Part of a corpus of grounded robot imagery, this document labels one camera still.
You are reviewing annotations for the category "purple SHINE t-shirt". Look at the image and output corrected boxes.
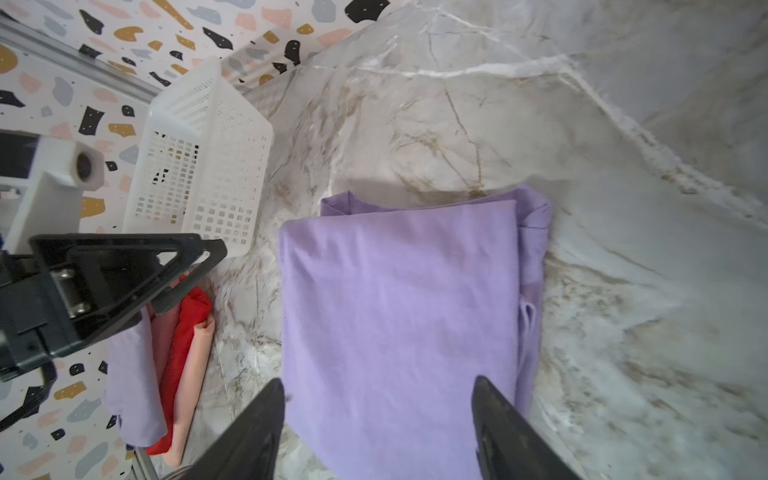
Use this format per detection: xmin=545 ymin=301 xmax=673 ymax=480
xmin=278 ymin=186 xmax=552 ymax=479

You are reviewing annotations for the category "folded pink t-shirt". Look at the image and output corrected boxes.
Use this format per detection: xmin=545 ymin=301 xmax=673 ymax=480
xmin=154 ymin=314 xmax=215 ymax=468

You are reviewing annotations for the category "folded red t-shirt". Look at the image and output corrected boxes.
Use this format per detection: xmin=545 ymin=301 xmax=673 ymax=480
xmin=147 ymin=287 xmax=213 ymax=456

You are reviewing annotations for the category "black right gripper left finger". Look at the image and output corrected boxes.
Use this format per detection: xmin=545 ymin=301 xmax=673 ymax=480
xmin=181 ymin=378 xmax=286 ymax=480

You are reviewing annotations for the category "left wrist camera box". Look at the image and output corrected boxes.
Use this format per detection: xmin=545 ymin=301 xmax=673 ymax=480
xmin=1 ymin=130 xmax=105 ymax=255

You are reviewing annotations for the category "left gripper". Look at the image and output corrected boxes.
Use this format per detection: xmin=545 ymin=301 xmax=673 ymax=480
xmin=1 ymin=234 xmax=227 ymax=381

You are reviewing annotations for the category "left corner aluminium post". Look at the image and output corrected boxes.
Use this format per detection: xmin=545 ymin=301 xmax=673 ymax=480
xmin=1 ymin=11 xmax=161 ymax=104

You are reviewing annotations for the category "folded purple t-shirt on stack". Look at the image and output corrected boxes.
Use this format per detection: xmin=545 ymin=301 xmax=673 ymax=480
xmin=103 ymin=309 xmax=168 ymax=448

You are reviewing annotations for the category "white plastic laundry basket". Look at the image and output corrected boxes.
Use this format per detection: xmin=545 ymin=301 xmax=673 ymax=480
xmin=123 ymin=59 xmax=274 ymax=257

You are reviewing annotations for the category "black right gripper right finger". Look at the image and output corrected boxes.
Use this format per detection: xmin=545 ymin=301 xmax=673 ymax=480
xmin=471 ymin=376 xmax=578 ymax=480

